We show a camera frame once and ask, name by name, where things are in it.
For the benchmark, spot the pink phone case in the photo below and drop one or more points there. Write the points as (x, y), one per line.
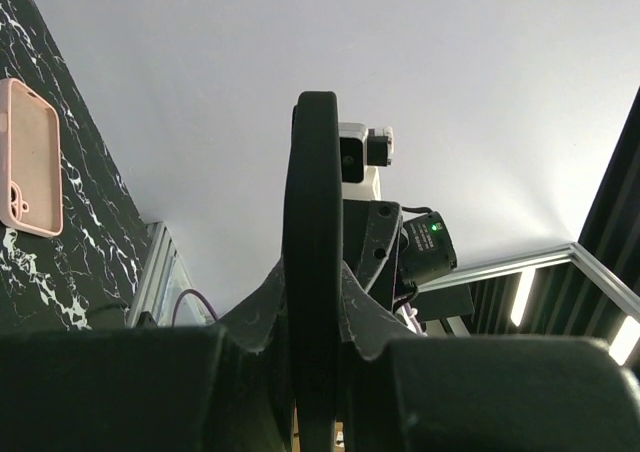
(31, 181)

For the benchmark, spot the black phone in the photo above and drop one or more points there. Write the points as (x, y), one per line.
(312, 259)

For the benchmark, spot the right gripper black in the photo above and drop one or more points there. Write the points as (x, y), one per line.
(392, 258)

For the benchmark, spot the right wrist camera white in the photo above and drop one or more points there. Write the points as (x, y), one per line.
(364, 151)

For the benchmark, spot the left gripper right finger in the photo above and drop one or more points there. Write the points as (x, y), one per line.
(380, 368)

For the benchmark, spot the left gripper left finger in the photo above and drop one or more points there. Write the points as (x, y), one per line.
(255, 385)

